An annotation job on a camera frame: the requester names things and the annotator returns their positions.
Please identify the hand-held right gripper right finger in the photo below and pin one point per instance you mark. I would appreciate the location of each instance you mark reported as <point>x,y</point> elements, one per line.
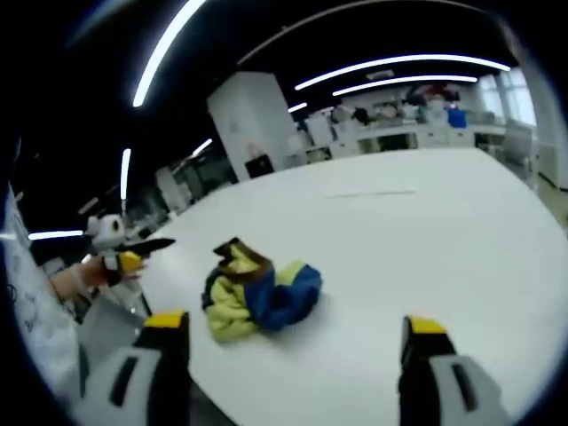
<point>461,390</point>

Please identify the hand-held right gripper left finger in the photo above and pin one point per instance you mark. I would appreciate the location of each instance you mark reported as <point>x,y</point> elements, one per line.
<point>133,390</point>

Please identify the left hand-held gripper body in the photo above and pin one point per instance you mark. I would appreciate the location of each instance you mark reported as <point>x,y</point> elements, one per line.
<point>106,228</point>

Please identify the yellow blue brown garment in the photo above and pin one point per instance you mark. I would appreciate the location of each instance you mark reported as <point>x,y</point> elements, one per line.
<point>262,297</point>

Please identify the person's left hand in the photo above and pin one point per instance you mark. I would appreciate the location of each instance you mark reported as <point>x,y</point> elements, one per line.
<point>77,277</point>

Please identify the short ceiling light strip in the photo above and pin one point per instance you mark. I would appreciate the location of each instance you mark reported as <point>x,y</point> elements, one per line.
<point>297,107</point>
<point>125,173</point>
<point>202,147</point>
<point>55,234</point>

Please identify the person's white printed clothing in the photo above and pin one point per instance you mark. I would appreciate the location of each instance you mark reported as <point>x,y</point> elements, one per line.
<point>40,319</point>

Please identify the black box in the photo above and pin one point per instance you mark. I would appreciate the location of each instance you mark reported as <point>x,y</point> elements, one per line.
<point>258,166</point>

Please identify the white square pillar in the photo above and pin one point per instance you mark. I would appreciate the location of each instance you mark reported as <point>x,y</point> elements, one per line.
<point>248,124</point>

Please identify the long curved ceiling light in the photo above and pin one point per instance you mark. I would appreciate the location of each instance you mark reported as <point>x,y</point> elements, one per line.
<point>399,64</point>
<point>164,49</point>
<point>404,82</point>

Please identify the white workbench row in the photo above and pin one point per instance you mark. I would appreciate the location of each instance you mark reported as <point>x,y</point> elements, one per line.
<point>399,133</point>

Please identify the blue container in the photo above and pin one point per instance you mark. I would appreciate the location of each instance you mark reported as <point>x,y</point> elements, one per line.
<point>456,118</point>

